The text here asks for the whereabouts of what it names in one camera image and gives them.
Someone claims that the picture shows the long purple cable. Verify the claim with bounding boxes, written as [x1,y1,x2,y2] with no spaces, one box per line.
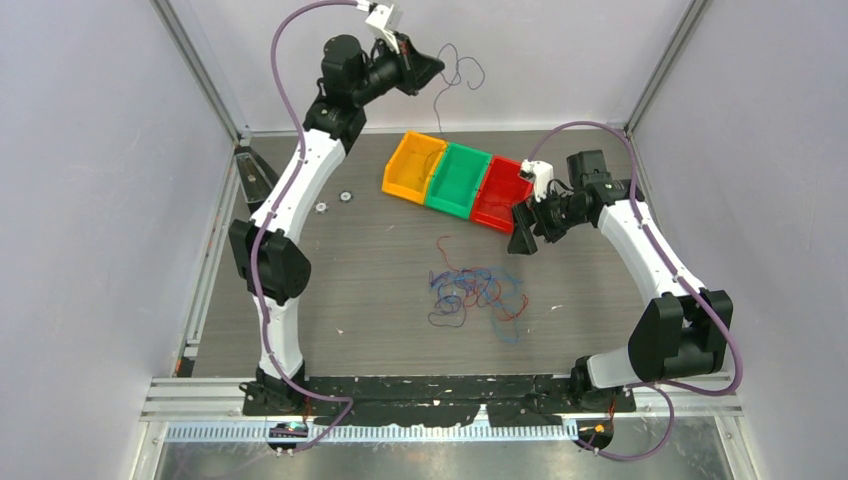
[431,43,488,137]

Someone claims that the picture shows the green plastic bin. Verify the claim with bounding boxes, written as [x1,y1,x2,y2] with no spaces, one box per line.
[425,143,493,220]

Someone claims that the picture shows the black wedge stand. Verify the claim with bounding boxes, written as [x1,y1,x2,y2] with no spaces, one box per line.
[234,146,279,213]

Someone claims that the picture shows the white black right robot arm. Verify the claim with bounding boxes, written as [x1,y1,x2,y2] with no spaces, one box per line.
[507,150,733,411]

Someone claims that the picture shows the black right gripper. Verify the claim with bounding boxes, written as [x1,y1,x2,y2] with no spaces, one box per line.
[508,183,590,255]

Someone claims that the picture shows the red blue purple cables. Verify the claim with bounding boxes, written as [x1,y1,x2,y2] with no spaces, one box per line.
[426,236,531,346]

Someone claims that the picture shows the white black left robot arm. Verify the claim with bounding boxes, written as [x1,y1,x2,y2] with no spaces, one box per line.
[229,35,445,415]

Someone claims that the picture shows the yellow plastic bin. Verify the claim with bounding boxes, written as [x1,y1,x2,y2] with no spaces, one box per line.
[381,131,449,205]

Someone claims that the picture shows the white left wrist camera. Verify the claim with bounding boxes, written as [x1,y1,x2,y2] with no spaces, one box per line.
[356,0,402,44]

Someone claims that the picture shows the red plastic bin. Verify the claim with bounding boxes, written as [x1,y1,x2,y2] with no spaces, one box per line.
[470,155,533,234]

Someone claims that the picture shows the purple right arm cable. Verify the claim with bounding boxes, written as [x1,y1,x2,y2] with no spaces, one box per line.
[526,120,745,462]

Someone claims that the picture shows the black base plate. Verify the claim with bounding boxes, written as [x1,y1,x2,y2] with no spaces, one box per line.
[239,374,636,427]

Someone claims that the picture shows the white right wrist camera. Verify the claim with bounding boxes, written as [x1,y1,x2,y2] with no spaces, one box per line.
[519,159,554,203]

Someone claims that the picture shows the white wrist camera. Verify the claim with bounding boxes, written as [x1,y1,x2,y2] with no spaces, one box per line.
[356,0,402,44]
[519,159,554,203]

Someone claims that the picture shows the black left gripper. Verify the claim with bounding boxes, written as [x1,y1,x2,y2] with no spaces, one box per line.
[354,33,446,108]

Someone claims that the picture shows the perforated metal cable rail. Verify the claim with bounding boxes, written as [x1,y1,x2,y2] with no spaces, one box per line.
[164,420,578,443]

